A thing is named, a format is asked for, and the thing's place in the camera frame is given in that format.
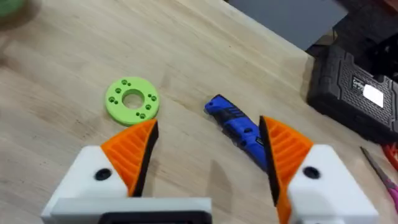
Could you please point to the green disc with holes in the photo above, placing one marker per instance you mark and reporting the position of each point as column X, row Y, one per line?
column 132, row 100

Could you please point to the green toy vegetable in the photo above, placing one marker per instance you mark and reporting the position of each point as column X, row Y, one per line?
column 9, row 7

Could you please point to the blue electric screwdriver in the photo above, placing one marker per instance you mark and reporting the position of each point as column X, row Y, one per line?
column 237, row 126

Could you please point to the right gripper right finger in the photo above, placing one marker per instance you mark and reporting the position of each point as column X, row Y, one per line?
column 311, row 174

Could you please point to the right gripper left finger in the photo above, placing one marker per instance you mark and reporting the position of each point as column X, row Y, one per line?
column 124, row 155

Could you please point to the black plastic tool case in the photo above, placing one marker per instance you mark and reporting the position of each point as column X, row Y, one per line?
column 357, row 93

